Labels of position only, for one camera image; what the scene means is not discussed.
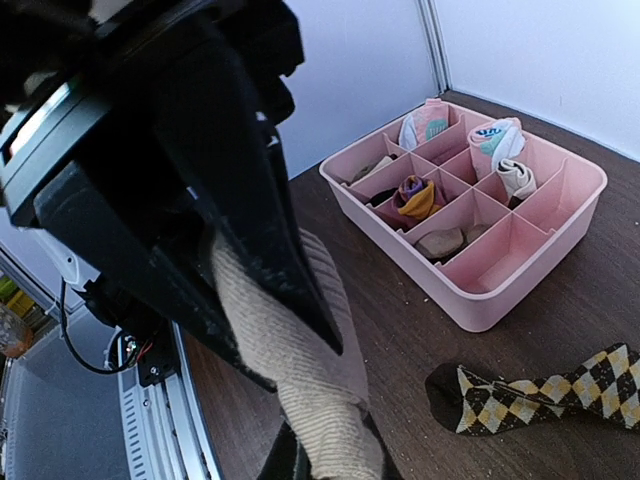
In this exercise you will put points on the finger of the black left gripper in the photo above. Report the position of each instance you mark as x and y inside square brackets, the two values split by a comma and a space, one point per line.
[219, 130]
[73, 210]

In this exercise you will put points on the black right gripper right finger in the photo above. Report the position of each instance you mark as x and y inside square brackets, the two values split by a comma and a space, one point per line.
[390, 471]

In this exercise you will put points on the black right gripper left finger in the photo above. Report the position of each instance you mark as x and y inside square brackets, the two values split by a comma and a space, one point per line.
[287, 459]

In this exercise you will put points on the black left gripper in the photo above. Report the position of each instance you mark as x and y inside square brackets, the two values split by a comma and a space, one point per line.
[81, 93]

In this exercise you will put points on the tan ribbed sock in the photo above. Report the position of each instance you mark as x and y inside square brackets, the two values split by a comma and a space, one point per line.
[324, 395]

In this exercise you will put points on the brown argyle patterned sock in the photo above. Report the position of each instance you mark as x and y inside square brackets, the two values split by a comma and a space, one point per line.
[606, 385]

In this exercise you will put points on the rolled socks in box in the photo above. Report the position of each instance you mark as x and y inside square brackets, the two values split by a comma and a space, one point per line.
[423, 124]

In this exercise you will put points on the orange purple rolled sock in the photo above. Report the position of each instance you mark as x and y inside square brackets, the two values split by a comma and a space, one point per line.
[417, 198]

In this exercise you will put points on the grey brown rolled sock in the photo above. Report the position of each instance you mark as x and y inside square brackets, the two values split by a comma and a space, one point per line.
[438, 245]

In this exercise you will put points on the pink divided storage box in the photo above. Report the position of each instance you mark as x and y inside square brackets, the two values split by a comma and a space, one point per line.
[510, 246]

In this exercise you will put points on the pink white rolled sock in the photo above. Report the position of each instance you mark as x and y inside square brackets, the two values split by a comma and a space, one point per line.
[493, 142]

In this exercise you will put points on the white folded sock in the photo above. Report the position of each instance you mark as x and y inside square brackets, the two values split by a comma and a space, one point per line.
[518, 179]

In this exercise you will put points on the aluminium front rail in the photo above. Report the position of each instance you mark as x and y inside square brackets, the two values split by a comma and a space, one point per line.
[61, 421]

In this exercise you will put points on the left aluminium corner post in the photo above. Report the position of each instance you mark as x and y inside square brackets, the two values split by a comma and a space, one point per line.
[435, 43]

